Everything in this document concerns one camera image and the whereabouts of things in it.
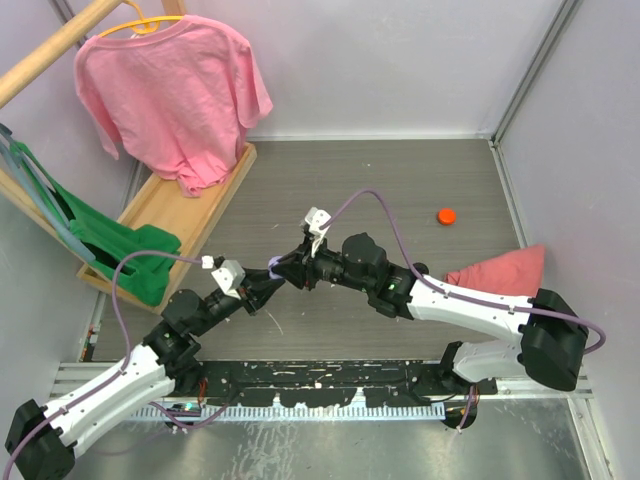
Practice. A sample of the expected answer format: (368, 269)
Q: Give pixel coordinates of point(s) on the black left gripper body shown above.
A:
(245, 295)

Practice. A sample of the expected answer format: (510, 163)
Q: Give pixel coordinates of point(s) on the grey-blue clothes hanger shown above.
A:
(25, 171)

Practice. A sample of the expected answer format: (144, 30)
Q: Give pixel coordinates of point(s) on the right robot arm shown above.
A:
(537, 337)

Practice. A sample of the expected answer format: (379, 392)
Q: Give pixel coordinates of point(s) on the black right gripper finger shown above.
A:
(293, 274)
(293, 257)

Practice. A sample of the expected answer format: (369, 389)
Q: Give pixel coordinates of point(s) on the green t-shirt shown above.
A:
(145, 277)

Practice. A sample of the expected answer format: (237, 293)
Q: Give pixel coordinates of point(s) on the yellow clothes hanger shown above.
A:
(143, 25)

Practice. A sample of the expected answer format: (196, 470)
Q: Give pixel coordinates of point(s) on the orange earbud case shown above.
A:
(446, 216)

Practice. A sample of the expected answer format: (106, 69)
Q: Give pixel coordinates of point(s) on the black earbud charging case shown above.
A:
(421, 268)

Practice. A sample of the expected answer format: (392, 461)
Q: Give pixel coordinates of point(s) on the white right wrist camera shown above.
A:
(316, 222)

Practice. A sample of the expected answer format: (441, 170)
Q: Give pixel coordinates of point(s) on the grey slotted cable duct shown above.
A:
(356, 411)

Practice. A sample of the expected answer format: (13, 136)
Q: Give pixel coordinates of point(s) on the aluminium corner frame post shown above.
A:
(550, 39)

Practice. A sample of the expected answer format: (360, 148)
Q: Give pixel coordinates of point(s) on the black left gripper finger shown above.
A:
(264, 290)
(259, 277)

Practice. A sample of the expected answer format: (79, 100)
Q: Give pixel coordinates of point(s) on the wooden rack base tray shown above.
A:
(160, 203)

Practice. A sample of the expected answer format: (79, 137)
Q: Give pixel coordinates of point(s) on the lilac earbud case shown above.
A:
(272, 264)

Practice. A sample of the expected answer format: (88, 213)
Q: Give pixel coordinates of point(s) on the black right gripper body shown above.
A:
(314, 266)

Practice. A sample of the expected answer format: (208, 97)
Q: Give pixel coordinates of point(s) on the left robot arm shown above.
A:
(44, 441)

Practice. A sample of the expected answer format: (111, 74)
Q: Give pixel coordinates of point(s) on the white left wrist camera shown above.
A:
(229, 277)

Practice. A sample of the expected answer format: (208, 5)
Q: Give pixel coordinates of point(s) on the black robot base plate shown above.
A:
(314, 384)

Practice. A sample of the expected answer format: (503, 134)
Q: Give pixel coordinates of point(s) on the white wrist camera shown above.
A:
(229, 277)
(316, 222)

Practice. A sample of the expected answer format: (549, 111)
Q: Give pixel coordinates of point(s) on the wooden hanging rod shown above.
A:
(28, 69)

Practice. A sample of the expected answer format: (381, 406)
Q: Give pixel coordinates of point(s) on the pink t-shirt on hanger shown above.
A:
(180, 100)

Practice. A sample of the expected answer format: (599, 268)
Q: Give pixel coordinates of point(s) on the salmon pink folded cloth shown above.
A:
(516, 273)

